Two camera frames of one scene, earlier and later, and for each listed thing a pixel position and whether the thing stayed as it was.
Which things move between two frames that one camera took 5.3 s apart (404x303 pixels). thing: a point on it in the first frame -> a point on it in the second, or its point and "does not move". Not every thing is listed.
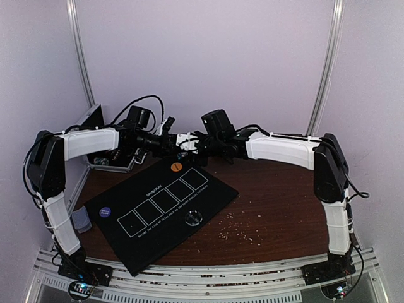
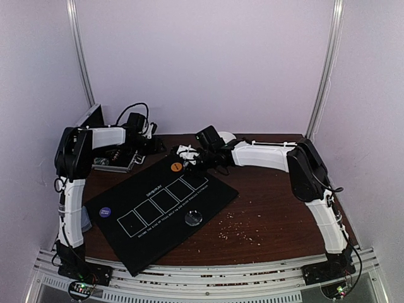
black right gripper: (204, 145) -> (196, 161)
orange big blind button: (176, 166) does not move
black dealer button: (194, 218) does not move
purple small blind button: (105, 212) does not move
